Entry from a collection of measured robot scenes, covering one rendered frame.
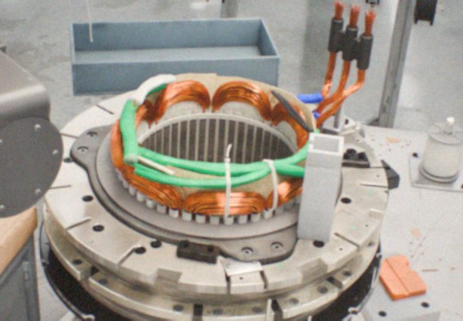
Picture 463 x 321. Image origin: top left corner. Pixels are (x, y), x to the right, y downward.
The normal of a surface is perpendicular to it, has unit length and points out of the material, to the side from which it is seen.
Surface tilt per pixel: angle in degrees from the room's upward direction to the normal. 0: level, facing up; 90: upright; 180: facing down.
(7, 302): 90
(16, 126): 91
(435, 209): 0
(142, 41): 90
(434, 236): 0
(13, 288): 90
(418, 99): 0
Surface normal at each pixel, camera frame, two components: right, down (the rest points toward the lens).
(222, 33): 0.18, 0.56
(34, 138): 0.72, 0.43
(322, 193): -0.14, 0.55
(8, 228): 0.07, -0.83
